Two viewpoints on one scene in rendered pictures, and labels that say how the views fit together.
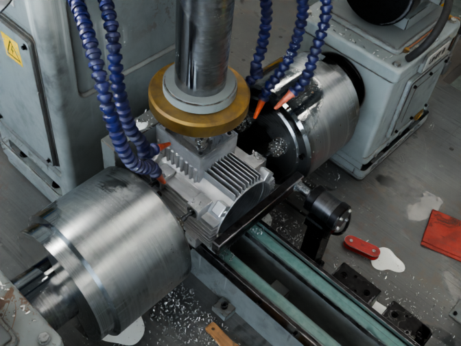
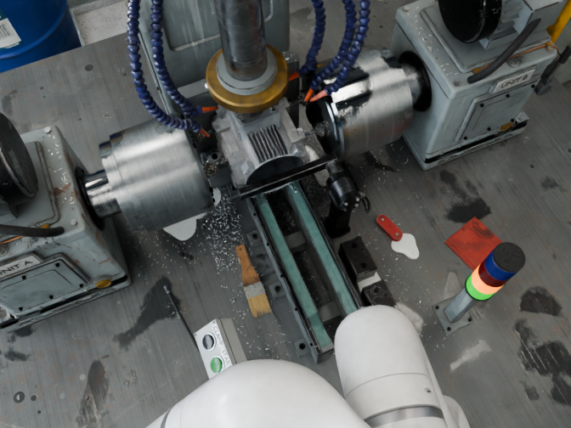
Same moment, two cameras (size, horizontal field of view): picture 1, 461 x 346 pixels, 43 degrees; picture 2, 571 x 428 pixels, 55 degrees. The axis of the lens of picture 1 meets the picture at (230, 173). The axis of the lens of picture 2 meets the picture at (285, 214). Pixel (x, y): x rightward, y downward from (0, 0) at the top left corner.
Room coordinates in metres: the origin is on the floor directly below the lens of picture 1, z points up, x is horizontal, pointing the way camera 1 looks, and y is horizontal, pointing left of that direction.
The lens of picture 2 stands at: (0.15, -0.40, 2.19)
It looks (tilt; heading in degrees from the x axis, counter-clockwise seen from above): 65 degrees down; 32
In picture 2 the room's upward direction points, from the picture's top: 2 degrees counter-clockwise
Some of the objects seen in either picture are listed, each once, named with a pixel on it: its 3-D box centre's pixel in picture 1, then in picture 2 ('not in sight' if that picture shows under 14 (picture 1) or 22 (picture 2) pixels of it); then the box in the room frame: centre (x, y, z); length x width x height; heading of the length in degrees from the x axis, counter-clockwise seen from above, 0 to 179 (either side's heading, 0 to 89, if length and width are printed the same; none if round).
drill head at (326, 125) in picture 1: (298, 111); (364, 99); (0.99, -0.13, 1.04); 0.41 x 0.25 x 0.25; 143
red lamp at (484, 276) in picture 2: not in sight; (496, 269); (0.67, -0.57, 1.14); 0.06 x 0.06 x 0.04
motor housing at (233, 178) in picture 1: (208, 185); (260, 143); (0.76, 0.04, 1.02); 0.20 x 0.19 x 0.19; 53
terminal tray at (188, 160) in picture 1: (196, 142); (251, 108); (0.79, 0.07, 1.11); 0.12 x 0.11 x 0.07; 53
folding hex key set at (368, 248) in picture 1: (361, 247); (389, 228); (0.81, -0.33, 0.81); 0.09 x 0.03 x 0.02; 69
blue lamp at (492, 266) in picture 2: not in sight; (504, 261); (0.67, -0.57, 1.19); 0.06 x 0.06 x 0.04
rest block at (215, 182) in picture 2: not in sight; (217, 166); (0.72, 0.16, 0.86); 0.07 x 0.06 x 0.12; 143
